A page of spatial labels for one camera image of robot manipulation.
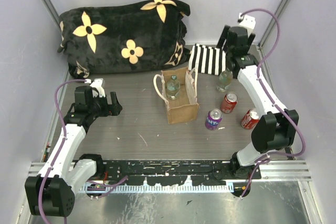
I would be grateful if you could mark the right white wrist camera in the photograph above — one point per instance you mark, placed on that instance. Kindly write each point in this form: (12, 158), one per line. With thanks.
(246, 21)

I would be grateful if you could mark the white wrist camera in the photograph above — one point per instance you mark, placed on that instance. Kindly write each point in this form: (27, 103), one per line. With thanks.
(246, 21)
(97, 87)

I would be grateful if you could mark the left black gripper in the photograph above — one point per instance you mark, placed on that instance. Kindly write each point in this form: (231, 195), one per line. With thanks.
(110, 109)

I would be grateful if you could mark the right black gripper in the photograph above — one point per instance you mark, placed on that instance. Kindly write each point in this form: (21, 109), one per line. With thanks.
(222, 37)

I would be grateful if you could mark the lying red Coca-Cola can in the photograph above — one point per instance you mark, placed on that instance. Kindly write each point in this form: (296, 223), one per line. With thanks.
(250, 119)

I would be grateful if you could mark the aluminium front rail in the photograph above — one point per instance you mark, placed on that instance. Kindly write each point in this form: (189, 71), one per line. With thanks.
(275, 171)

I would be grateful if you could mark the clear glass soda bottle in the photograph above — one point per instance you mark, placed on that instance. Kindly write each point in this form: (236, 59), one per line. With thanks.
(173, 88)
(224, 80)

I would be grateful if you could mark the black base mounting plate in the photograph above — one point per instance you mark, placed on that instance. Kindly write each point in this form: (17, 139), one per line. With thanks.
(169, 173)

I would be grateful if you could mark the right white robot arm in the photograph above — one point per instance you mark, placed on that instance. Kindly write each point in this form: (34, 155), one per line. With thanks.
(275, 129)

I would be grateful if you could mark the purple Fanta can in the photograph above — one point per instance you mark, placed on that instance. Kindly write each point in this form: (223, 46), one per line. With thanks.
(213, 119)

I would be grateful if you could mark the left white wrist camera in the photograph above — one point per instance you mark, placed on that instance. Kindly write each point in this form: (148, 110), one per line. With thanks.
(97, 87)

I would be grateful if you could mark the black white striped cloth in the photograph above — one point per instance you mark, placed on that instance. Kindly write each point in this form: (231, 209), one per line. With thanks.
(207, 60)

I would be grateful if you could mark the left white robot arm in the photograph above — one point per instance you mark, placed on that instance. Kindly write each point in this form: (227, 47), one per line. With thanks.
(52, 191)

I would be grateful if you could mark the black floral plush blanket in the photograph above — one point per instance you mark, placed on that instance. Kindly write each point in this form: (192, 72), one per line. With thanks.
(143, 36)

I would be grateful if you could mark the upright red cola can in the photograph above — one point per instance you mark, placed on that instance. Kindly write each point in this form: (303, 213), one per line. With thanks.
(229, 102)

